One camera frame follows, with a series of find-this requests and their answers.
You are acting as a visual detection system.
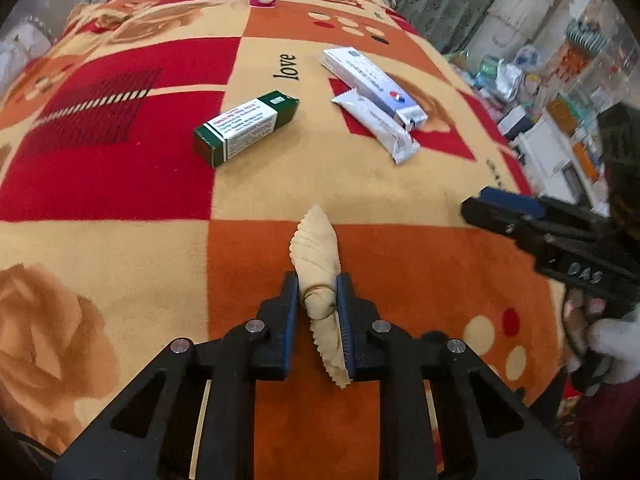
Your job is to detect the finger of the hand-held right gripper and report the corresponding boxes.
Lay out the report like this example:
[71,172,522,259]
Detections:
[479,186,609,232]
[460,197,557,261]

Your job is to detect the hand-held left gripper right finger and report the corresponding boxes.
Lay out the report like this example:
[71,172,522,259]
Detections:
[336,272,576,480]

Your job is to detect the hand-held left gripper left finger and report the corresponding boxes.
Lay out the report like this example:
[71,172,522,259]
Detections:
[52,271,301,480]

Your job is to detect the beige cloth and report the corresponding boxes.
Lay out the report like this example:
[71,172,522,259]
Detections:
[287,203,354,390]

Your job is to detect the person's right forearm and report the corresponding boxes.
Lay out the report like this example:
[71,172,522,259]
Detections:
[565,307,640,463]

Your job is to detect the person's right hand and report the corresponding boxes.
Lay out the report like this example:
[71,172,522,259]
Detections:
[562,296,612,373]

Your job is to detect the white cabinet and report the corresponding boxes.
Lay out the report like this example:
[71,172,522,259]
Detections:
[510,119,612,212]

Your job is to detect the small white box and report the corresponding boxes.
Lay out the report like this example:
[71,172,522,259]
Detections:
[497,105,529,142]

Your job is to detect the silver foil bag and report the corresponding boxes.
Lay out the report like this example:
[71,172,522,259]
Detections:
[494,62,527,104]

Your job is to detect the white tube packet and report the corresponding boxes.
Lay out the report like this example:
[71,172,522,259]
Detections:
[331,88,421,166]

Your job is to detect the white blue plastic bag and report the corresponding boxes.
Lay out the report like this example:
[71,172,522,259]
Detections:
[515,44,544,69]

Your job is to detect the orange red printed blanket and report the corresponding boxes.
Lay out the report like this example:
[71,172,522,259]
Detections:
[0,0,571,467]

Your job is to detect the white blue carton box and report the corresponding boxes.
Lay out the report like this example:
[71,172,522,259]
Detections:
[320,47,429,133]

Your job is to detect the green striped tote bag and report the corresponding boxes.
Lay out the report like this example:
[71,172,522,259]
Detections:
[565,17,609,57]

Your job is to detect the white column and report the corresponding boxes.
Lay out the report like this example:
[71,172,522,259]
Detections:
[479,0,577,57]

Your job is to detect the green white carton box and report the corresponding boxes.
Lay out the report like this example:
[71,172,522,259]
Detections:
[193,90,301,169]

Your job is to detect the grey sofa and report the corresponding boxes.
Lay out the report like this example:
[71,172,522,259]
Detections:
[0,0,98,98]

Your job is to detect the black cable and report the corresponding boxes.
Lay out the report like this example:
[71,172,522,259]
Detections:
[0,427,57,462]

